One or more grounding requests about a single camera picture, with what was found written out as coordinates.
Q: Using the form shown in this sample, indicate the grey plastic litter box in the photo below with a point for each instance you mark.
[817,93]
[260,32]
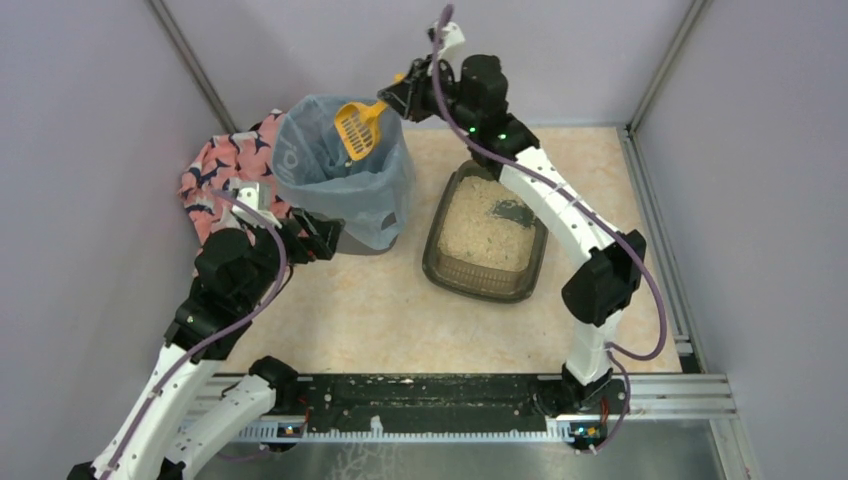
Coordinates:
[473,281]

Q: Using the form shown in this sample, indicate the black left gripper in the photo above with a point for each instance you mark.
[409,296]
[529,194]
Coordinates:
[308,234]

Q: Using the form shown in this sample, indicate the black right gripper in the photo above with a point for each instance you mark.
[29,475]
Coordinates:
[411,92]

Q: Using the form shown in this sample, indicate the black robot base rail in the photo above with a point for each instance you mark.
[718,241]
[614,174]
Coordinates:
[438,409]

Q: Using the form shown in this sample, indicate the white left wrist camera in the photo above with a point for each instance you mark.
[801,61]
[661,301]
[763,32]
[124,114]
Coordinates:
[257,202]

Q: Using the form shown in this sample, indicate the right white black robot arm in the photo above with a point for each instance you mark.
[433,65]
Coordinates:
[607,260]

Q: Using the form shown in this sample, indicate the pink patterned cloth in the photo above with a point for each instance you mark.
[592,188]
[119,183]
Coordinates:
[225,163]

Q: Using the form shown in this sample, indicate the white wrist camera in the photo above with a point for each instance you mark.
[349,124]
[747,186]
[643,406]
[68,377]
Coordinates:
[257,202]
[450,42]

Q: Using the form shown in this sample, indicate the yellow plastic litter scoop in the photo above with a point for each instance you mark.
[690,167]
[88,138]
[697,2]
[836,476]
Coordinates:
[358,125]

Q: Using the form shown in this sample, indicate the blue plastic trash bag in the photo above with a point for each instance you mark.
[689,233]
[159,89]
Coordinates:
[313,171]

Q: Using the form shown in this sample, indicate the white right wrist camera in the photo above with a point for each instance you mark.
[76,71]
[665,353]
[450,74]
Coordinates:
[450,42]

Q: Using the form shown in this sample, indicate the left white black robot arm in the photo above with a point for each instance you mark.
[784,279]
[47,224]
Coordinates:
[238,277]

